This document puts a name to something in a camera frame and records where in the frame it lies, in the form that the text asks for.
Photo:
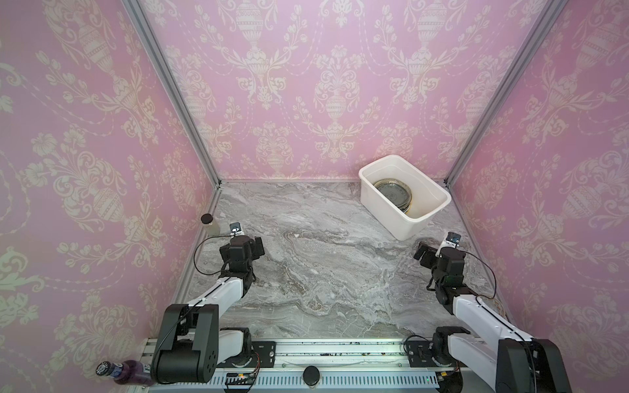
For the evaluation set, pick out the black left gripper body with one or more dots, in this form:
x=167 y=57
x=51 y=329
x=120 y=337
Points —
x=255 y=250

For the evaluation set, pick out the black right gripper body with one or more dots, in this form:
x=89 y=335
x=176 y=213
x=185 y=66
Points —
x=424 y=252

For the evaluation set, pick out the clear glass oval plate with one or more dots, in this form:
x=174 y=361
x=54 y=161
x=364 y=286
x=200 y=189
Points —
x=397 y=192

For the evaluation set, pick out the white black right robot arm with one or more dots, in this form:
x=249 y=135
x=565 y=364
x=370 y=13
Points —
x=505 y=357

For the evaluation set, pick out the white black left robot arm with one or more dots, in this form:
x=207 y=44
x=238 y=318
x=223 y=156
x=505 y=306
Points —
x=190 y=344

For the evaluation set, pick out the white plastic bin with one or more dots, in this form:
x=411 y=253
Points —
x=428 y=197

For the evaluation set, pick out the glass jar with black lid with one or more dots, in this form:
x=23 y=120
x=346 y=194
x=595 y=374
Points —
x=210 y=225

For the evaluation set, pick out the black round knob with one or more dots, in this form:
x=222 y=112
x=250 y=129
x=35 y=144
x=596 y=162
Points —
x=311 y=376

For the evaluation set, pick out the purple drink bottle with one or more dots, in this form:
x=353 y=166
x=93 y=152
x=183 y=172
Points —
x=129 y=372

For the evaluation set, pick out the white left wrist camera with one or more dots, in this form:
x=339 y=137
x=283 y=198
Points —
x=235 y=229

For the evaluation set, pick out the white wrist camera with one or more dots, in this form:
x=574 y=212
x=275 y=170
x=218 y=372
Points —
x=235 y=229
x=452 y=240

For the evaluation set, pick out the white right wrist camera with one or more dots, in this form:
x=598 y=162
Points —
x=452 y=240

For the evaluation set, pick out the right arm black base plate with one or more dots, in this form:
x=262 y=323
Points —
x=419 y=354

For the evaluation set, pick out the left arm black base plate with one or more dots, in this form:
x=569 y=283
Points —
x=263 y=353

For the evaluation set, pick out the aluminium rail frame front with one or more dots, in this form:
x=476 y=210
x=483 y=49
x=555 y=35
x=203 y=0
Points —
x=346 y=365

